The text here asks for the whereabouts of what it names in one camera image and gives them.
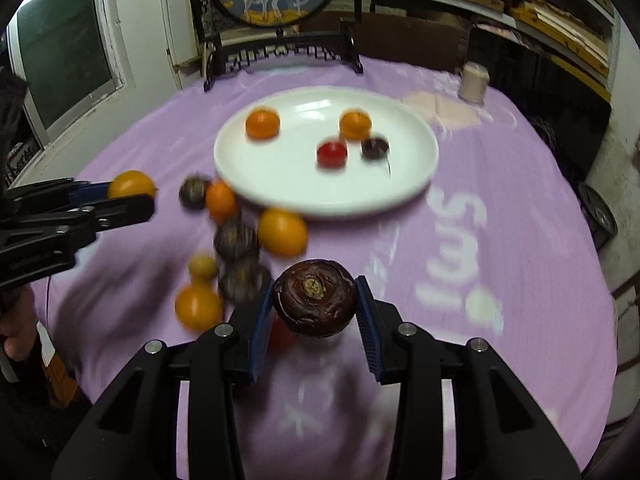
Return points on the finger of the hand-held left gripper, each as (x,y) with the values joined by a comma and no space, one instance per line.
(120,210)
(90,191)

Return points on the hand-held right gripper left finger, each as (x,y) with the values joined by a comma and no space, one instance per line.
(261,340)

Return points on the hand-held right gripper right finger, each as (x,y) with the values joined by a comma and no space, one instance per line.
(369,330)

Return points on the orange kumquat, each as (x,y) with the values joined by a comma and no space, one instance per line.
(132,184)
(282,232)
(198,306)
(221,201)

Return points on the large dark water chestnut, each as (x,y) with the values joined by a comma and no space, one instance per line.
(315,302)

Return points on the white round plate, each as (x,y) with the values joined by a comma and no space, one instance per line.
(325,152)

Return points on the person's left hand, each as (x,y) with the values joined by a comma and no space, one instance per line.
(15,330)

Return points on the small yellow kumquat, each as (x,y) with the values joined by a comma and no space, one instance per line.
(202,267)

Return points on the orange box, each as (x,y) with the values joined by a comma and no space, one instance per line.
(60,377)

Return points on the purple printed tablecloth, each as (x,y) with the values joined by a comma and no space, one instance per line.
(500,285)

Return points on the window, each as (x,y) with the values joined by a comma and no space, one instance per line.
(65,45)

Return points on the orange tangerine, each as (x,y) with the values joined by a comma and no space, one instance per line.
(355,124)
(262,122)

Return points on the red cherry tomato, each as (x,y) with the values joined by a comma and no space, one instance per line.
(331,154)

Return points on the small dark water chestnut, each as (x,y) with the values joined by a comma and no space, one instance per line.
(375,148)

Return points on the beige cup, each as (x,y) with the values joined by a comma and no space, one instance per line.
(473,82)

